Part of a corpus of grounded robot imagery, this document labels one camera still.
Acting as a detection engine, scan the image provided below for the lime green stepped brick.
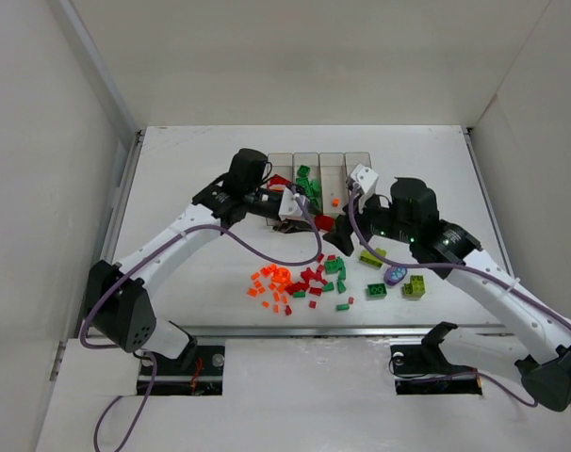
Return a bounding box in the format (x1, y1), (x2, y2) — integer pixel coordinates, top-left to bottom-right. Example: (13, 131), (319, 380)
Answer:
(359, 249), (387, 268)

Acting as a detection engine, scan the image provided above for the tall green lego stack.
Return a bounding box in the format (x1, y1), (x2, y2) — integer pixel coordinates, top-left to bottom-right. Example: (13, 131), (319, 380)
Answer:
(297, 165), (310, 178)

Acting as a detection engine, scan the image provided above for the red flower lego piece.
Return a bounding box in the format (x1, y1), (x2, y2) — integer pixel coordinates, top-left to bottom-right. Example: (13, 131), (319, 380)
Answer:
(314, 215), (334, 232)

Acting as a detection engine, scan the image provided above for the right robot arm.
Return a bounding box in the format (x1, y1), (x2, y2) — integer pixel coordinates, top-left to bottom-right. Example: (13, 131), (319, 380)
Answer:
(324, 169), (571, 412)

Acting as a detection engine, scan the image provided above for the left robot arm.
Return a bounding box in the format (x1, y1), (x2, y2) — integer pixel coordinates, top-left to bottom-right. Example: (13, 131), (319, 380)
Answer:
(79, 148), (314, 368)

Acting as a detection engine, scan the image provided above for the red long lego brick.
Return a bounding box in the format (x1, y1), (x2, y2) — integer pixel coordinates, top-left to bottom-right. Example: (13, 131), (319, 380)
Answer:
(267, 174), (291, 191)

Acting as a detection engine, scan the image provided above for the clear container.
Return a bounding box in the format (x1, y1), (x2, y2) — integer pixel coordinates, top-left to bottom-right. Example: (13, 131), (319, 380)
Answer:
(265, 153), (295, 192)
(344, 152), (372, 173)
(319, 153), (349, 218)
(293, 153), (323, 215)

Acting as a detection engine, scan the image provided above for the purple flower lego piece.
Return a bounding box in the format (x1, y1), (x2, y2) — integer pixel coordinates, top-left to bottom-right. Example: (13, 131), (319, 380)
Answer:
(383, 266), (408, 286)

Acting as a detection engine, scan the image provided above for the orange round lego piece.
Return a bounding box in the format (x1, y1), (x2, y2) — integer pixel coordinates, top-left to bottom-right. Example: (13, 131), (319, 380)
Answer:
(271, 267), (291, 285)

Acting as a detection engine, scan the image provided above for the green square lego brick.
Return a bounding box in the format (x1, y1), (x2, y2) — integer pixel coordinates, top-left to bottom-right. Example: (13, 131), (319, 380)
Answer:
(366, 282), (387, 299)

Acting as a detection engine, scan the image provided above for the lime green lego brick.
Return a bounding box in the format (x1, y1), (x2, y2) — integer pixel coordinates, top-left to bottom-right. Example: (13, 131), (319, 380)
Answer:
(401, 275), (426, 299)

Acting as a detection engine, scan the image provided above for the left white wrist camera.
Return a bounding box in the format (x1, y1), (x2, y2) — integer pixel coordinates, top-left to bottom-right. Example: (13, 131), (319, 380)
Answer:
(278, 188), (308, 221)

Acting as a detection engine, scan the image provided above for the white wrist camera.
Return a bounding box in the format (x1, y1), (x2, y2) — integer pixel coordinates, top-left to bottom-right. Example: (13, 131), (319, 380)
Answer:
(346, 164), (379, 210)
(278, 188), (308, 221)

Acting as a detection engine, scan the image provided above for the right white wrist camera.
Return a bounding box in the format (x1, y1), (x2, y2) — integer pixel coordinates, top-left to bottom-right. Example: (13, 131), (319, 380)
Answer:
(346, 164), (379, 210)

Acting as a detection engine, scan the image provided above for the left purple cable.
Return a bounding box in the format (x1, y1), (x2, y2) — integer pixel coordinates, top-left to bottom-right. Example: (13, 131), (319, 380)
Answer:
(78, 185), (323, 452)

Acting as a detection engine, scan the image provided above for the purple cable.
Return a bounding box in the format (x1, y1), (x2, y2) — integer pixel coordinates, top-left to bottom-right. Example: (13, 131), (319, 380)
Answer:
(347, 187), (571, 408)
(78, 185), (323, 452)

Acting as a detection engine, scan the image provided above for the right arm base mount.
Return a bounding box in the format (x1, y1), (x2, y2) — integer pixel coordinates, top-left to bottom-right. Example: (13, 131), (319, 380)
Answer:
(388, 344), (482, 396)

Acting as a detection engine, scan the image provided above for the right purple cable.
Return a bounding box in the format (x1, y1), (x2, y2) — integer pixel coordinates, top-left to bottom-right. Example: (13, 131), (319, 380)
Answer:
(347, 187), (571, 408)

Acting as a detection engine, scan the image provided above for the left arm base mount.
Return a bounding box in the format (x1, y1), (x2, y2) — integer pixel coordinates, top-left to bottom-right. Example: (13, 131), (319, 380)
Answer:
(136, 343), (226, 397)

